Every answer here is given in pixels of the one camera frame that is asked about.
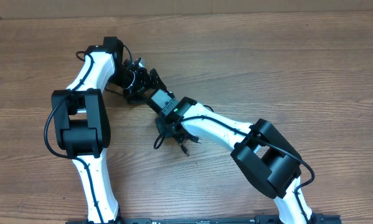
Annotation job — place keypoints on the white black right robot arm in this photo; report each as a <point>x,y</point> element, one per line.
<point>266,159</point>

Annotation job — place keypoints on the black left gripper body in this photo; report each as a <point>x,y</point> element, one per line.
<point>137,81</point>

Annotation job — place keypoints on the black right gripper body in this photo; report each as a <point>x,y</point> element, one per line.
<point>166,131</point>

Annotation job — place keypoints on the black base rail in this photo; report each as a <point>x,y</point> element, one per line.
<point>258,219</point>

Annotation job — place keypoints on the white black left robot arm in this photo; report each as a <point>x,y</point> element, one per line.
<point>78,127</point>

